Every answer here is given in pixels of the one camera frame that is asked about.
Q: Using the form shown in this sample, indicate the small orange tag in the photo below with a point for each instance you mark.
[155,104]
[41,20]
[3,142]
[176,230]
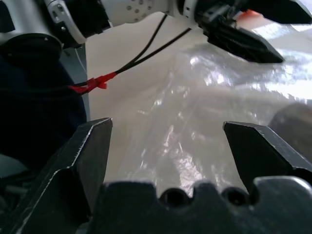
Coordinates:
[251,13]

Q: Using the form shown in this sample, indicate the clear plastic bag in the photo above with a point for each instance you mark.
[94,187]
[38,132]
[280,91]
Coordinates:
[195,102]

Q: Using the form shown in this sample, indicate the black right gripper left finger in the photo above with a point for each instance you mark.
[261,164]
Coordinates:
[73,175]

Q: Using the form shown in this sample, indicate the dark robot body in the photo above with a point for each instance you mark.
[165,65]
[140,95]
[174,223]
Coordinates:
[34,102]

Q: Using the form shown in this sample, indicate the dark brown cap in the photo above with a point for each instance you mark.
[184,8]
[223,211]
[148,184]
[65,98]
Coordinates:
[292,124]

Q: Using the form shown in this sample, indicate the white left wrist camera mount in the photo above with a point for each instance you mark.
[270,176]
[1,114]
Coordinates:
[136,11]

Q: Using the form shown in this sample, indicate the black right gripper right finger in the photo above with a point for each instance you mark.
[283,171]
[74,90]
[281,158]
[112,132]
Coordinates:
[263,151]

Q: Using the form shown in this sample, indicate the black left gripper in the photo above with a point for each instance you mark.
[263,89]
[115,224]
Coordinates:
[214,17]

